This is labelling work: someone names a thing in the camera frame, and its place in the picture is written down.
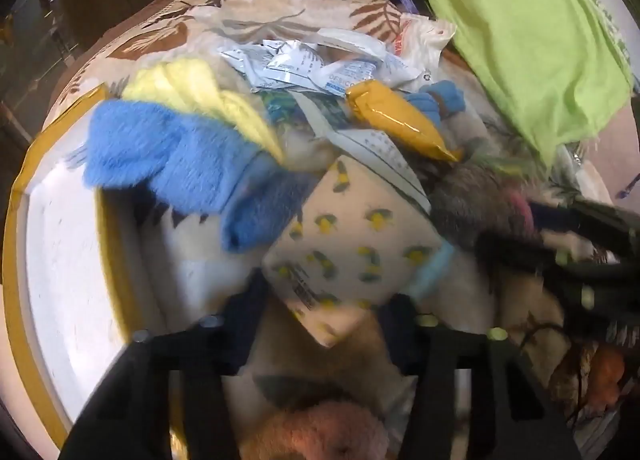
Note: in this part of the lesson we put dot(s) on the blue fluffy cloth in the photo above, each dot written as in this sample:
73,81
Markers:
150,149

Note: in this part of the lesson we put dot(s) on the lime green cloth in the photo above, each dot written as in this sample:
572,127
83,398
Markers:
500,29

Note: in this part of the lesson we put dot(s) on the pink plush toy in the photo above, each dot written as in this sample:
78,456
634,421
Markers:
320,430

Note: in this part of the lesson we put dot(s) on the orange glossy pouch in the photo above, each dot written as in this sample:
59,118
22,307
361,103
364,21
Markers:
395,112

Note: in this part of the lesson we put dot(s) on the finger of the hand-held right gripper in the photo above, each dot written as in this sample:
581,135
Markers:
560,220
515,250

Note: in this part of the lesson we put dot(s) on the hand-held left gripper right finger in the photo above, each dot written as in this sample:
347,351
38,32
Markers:
396,327

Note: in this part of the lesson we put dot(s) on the lemon print soft packet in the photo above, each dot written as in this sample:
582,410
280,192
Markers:
350,240

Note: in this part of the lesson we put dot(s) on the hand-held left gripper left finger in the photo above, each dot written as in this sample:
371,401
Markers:
250,305

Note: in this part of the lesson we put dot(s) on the leaf print blanket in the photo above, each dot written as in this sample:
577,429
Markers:
300,14

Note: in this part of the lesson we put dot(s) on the white box with yellow tape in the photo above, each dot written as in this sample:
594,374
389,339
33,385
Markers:
65,265

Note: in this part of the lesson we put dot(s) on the white printed paper packet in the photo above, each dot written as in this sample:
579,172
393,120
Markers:
380,149

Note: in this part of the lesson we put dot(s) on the small light blue cloth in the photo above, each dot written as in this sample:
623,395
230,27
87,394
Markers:
450,97

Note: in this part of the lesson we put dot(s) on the white plastic bag red print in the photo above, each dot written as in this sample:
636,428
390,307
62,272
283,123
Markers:
425,44

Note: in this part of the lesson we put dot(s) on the clear plastic packets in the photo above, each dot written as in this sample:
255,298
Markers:
310,64

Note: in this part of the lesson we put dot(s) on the grey fuzzy duster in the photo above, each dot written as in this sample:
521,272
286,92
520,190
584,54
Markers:
465,190

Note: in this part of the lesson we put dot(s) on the yellow fluffy cloth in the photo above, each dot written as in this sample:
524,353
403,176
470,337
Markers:
190,84

